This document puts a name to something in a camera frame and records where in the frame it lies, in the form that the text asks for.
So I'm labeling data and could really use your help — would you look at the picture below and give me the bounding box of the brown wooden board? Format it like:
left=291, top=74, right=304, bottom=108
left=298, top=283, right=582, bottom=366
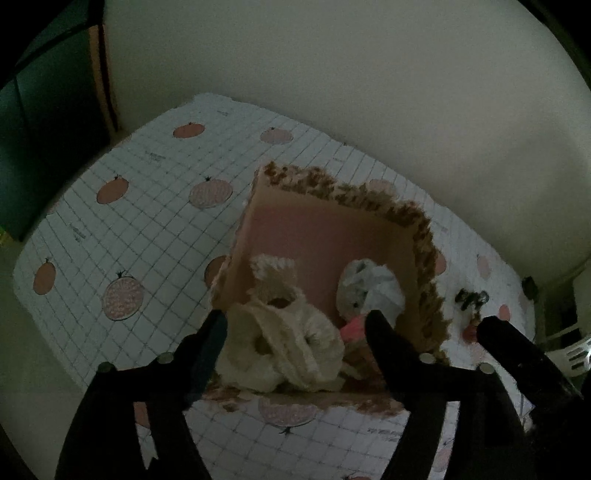
left=90, top=25, right=120, bottom=134

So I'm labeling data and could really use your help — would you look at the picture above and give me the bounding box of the dark green cabinet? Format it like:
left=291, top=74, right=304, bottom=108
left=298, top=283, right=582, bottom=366
left=0, top=0, right=116, bottom=241

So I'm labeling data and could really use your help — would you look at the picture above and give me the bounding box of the white frame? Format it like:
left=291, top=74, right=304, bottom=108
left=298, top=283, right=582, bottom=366
left=536, top=258, right=591, bottom=342

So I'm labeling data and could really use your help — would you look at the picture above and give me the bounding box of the floral paper box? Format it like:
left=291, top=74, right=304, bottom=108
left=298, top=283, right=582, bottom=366
left=210, top=161, right=451, bottom=416

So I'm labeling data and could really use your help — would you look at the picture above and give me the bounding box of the pink small object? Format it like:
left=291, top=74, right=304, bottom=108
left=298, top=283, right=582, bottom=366
left=339, top=318, right=370, bottom=342

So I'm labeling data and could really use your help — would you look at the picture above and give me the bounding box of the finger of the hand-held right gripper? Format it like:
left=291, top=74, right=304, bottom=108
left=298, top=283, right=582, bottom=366
left=476, top=316, right=587, bottom=416

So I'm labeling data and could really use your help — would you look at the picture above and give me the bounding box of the grid fruit print desktop cloth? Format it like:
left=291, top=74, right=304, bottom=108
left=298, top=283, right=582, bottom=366
left=13, top=95, right=536, bottom=480

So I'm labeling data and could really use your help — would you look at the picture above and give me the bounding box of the crumpled white paper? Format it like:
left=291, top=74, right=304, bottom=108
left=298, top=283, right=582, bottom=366
left=336, top=258, right=404, bottom=324

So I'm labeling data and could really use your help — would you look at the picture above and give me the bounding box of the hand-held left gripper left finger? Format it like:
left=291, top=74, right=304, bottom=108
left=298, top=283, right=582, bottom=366
left=55, top=309, right=229, bottom=480

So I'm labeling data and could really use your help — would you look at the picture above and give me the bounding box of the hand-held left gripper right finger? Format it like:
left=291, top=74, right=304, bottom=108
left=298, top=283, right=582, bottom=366
left=364, top=310, right=532, bottom=480

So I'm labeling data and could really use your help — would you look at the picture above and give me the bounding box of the white plastic chair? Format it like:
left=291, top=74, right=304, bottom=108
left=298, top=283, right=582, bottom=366
left=556, top=337, right=591, bottom=374

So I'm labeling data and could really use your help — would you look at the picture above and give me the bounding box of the black crumpled wrapper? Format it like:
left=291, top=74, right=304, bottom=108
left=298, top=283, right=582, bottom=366
left=455, top=288, right=489, bottom=310

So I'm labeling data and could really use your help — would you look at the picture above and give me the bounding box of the cream lace cloth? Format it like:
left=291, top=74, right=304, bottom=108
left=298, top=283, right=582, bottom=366
left=215, top=254, right=346, bottom=393

